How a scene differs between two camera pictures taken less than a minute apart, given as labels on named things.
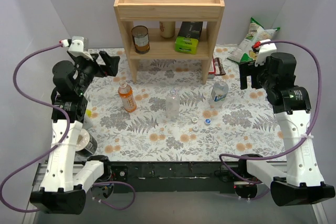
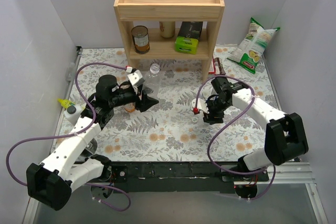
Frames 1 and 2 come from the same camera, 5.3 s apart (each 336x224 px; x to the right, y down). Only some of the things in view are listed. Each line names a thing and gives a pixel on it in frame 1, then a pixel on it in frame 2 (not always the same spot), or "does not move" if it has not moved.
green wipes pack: [185, 45] does not move
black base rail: [143, 176] does not move
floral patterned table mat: [169, 114] does not move
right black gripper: [252, 70] -> [213, 112]
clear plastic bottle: [172, 105] -> [153, 81]
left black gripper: [97, 64] -> [143, 100]
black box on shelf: [191, 29] does not move
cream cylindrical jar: [167, 29] does not move
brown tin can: [140, 37] does not move
